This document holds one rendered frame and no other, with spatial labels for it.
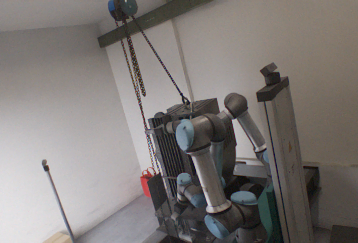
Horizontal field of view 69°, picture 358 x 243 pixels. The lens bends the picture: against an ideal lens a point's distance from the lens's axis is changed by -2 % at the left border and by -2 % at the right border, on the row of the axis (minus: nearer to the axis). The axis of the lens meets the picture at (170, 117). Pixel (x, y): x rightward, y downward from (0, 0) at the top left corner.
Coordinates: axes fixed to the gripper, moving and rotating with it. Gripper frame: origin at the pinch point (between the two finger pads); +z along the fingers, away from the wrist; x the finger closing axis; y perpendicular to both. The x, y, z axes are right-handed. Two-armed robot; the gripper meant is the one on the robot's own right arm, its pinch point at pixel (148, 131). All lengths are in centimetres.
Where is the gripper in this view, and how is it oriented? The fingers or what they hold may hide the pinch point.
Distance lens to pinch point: 184.4
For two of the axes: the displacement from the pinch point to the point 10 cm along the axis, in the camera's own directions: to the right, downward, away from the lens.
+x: 4.2, -2.5, 8.7
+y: 2.6, 9.5, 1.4
